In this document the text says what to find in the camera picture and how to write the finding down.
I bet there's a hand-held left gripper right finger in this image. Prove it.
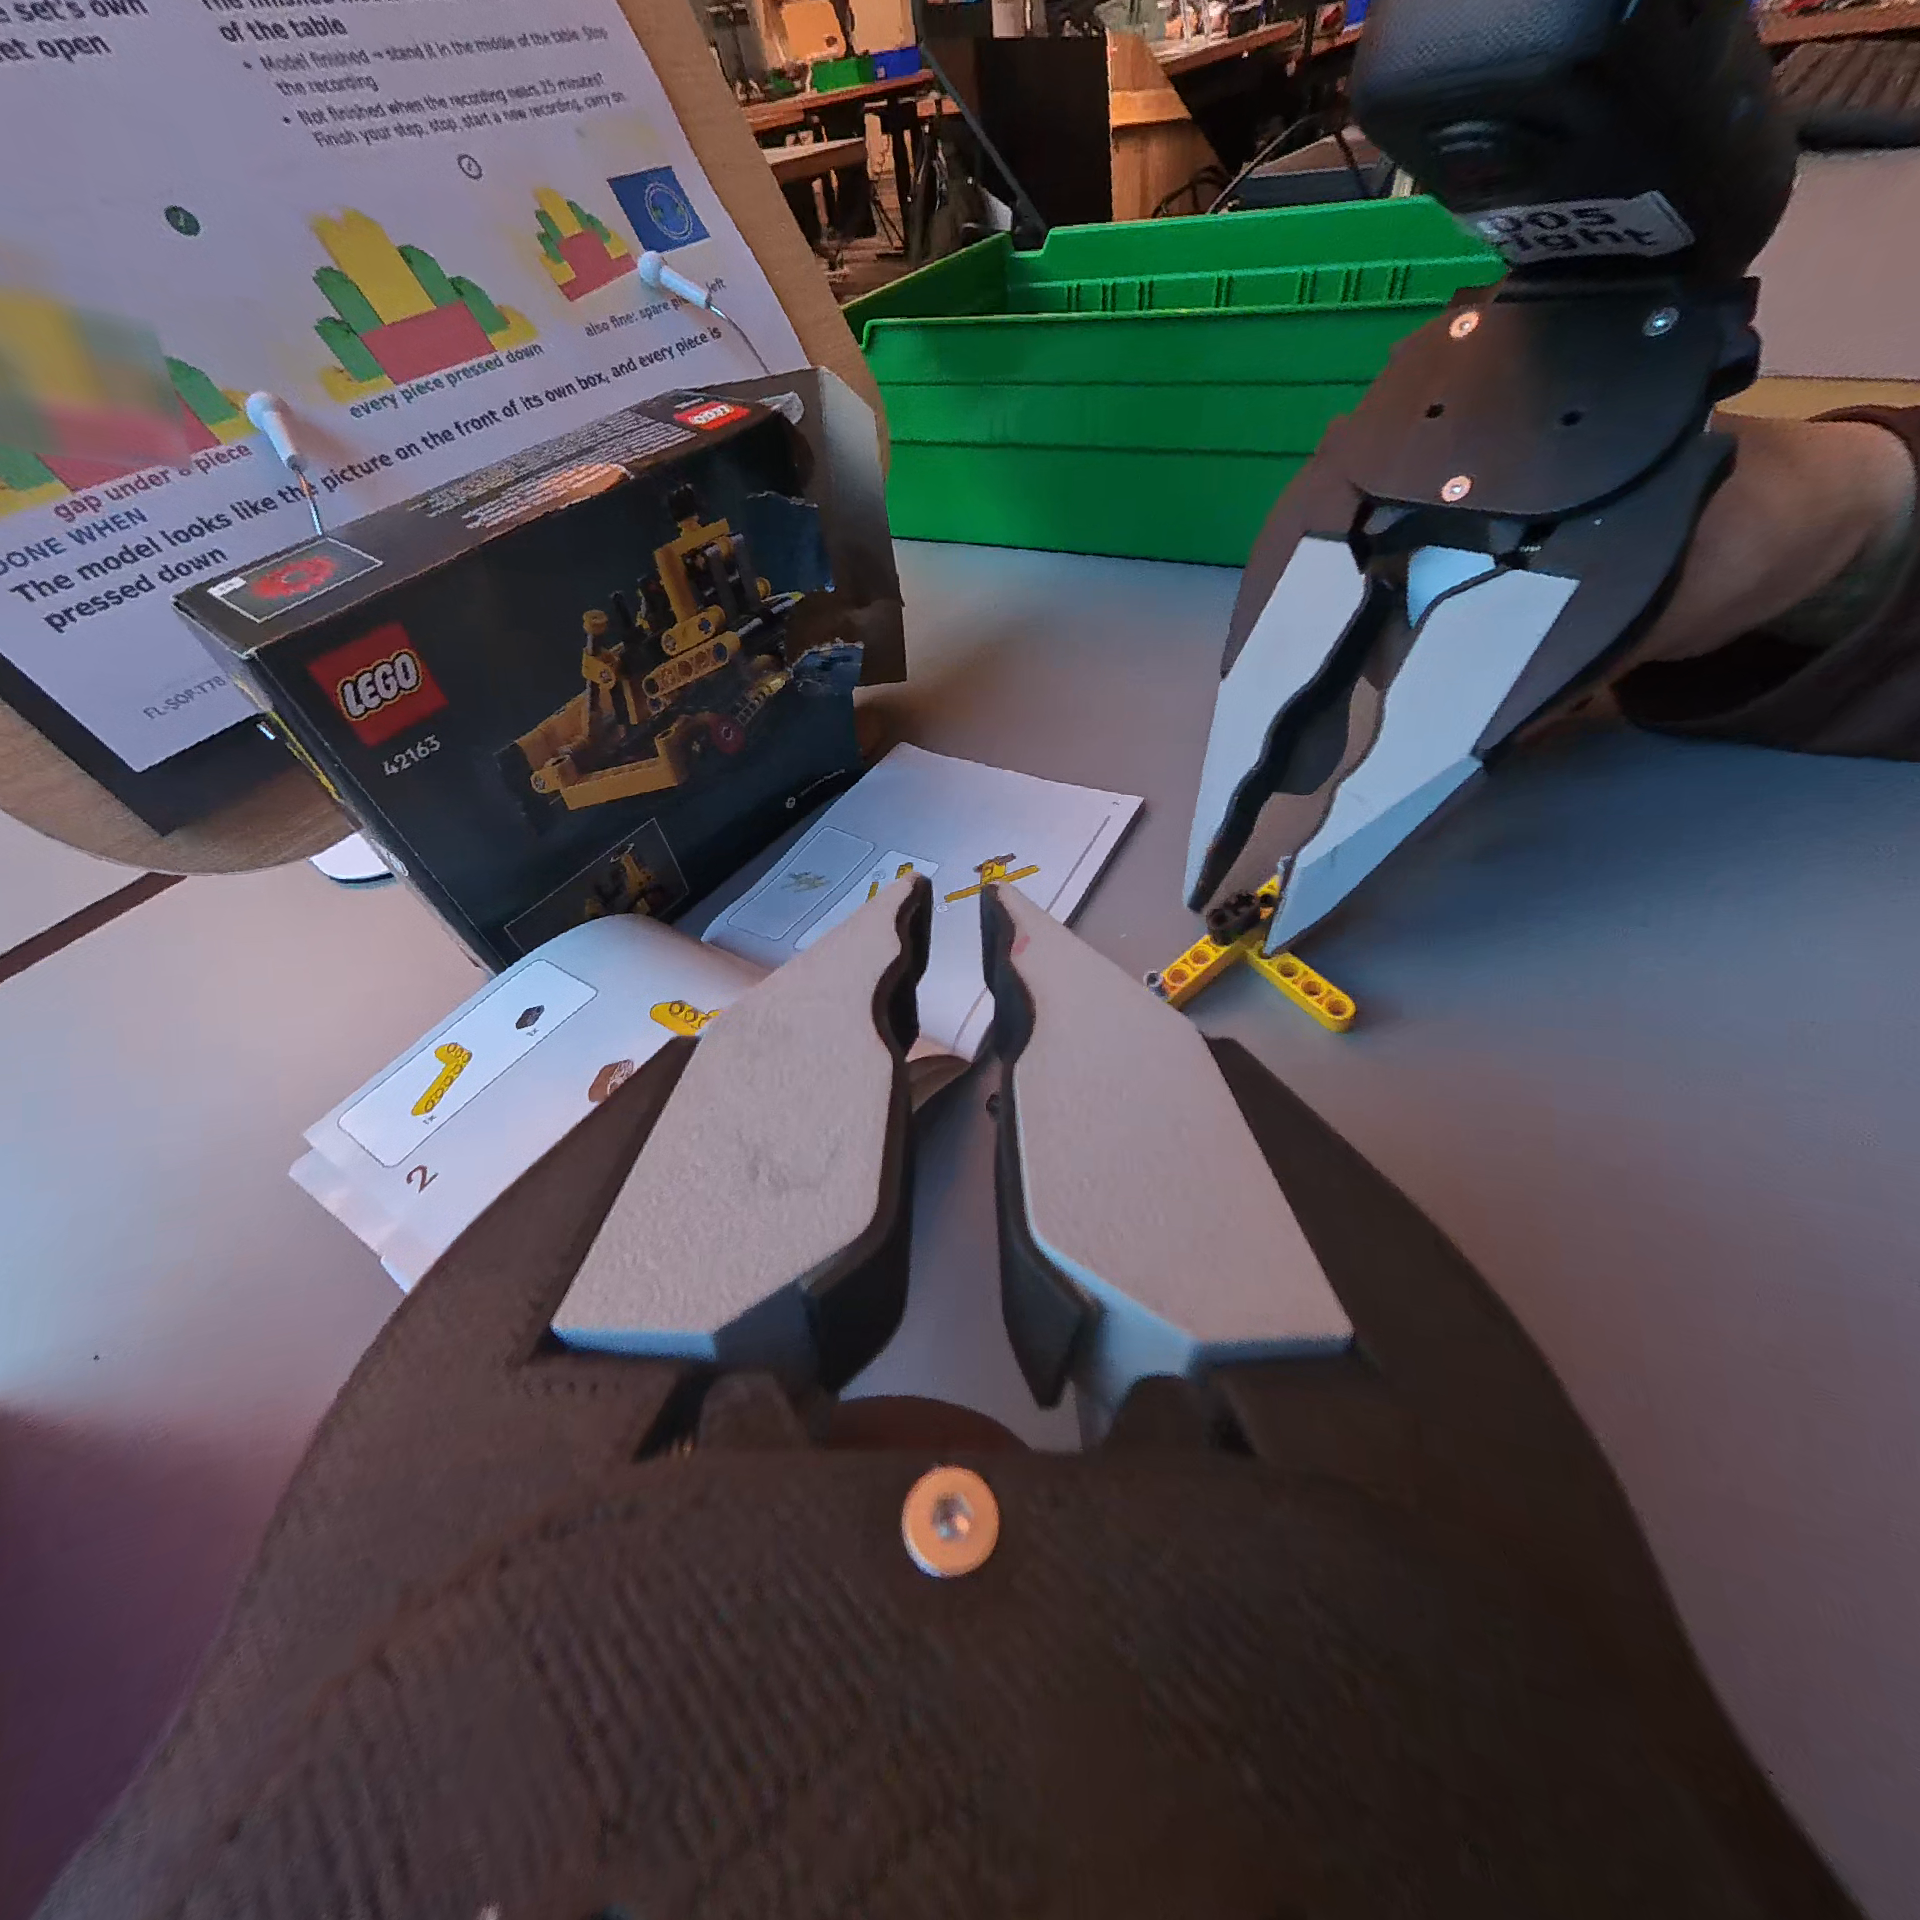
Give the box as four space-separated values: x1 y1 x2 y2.
979 885 1359 1444

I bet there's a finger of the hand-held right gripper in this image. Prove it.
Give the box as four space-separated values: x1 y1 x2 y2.
1264 545 1585 961
1181 528 1389 917

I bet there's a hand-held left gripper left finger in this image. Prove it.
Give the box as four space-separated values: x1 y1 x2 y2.
549 877 935 1396

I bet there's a yellow lego beam assembly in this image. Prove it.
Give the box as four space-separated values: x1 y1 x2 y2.
1147 877 1359 1037

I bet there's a person's right forearm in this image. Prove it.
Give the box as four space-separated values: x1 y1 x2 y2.
1611 402 1920 760

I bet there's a lego instruction booklet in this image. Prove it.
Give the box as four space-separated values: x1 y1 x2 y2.
287 744 1145 1296

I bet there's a black lego set box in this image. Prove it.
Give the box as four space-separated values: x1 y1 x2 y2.
172 369 910 973

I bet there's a person's right hand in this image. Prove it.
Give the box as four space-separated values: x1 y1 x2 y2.
1635 427 1920 664

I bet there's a green plastic bin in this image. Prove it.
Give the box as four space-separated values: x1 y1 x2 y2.
861 292 1501 569
838 194 1509 348

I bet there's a wooden cabinet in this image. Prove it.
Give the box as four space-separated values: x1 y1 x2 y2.
1107 29 1251 225

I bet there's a black cabinet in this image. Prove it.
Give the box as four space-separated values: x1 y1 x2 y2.
966 29 1116 234

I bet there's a wooden workbench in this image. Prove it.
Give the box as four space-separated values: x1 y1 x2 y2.
743 75 961 266

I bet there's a white-headed pin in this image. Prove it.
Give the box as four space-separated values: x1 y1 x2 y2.
244 387 325 536
637 246 775 378

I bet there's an instruction poster on board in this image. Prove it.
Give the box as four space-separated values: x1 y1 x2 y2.
0 0 910 880

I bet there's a printed instruction sheet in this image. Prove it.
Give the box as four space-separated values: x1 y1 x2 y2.
0 0 775 774

